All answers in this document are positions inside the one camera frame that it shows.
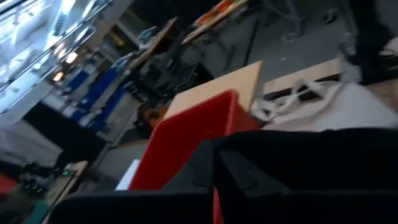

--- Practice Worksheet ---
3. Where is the red plastic laundry bin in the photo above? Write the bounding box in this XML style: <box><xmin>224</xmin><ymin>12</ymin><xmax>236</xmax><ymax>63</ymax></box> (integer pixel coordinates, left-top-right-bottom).
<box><xmin>128</xmin><ymin>89</ymin><xmax>262</xmax><ymax>224</ymax></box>

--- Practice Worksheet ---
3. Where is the tan background workbench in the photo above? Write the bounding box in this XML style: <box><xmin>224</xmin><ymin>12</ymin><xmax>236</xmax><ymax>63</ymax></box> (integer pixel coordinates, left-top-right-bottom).
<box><xmin>181</xmin><ymin>0</ymin><xmax>250</xmax><ymax>45</ymax></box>
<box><xmin>127</xmin><ymin>16</ymin><xmax>178</xmax><ymax>71</ymax></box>

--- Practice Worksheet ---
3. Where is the black garment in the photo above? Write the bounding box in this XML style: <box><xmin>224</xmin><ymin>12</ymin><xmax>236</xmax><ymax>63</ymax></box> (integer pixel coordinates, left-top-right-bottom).
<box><xmin>213</xmin><ymin>128</ymin><xmax>398</xmax><ymax>194</ymax></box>

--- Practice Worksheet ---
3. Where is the white paper sheet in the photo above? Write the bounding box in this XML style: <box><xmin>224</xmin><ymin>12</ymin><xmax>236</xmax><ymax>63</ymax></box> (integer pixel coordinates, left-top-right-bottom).
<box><xmin>114</xmin><ymin>159</ymin><xmax>141</xmax><ymax>192</ymax></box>

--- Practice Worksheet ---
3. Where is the beige canvas tote bag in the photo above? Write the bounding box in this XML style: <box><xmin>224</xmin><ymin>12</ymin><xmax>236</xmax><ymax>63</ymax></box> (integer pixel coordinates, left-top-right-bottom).
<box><xmin>249</xmin><ymin>78</ymin><xmax>398</xmax><ymax>133</ymax></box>

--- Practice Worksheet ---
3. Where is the tan wooden desk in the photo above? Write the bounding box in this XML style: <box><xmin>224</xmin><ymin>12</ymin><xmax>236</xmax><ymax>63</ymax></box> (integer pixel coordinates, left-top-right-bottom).
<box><xmin>163</xmin><ymin>60</ymin><xmax>264</xmax><ymax>121</ymax></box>

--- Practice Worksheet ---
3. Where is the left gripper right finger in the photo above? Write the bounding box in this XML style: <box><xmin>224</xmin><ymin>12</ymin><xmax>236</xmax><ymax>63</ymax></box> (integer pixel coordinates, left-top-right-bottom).
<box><xmin>213</xmin><ymin>148</ymin><xmax>292</xmax><ymax>224</ymax></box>

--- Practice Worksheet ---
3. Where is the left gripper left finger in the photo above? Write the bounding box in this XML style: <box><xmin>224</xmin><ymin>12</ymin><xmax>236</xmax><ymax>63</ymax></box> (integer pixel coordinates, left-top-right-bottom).
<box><xmin>162</xmin><ymin>139</ymin><xmax>216</xmax><ymax>224</ymax></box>

